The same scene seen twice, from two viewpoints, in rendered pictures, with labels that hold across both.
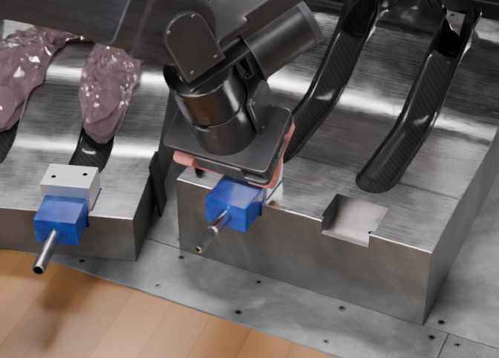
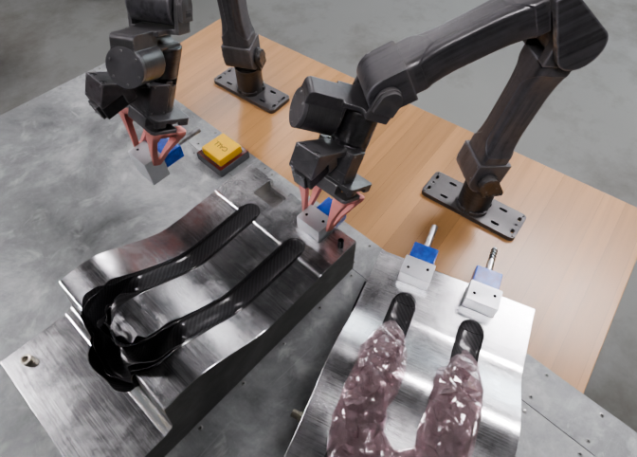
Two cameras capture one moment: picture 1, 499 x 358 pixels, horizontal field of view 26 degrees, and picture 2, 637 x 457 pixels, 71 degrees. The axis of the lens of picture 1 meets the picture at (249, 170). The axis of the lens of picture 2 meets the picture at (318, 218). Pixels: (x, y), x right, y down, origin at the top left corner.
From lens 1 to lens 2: 1.27 m
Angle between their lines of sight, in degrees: 89
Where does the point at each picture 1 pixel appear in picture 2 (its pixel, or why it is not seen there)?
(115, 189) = (388, 276)
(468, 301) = not seen: hidden behind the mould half
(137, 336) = (385, 220)
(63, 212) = (421, 250)
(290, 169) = (289, 231)
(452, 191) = (213, 197)
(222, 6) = (346, 96)
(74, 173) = (414, 269)
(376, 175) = (243, 223)
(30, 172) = (441, 306)
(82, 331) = (409, 229)
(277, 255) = not seen: hidden behind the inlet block
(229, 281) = not seen: hidden behind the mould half
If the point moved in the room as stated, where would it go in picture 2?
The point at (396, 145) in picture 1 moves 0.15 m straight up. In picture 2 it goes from (215, 246) to (195, 189)
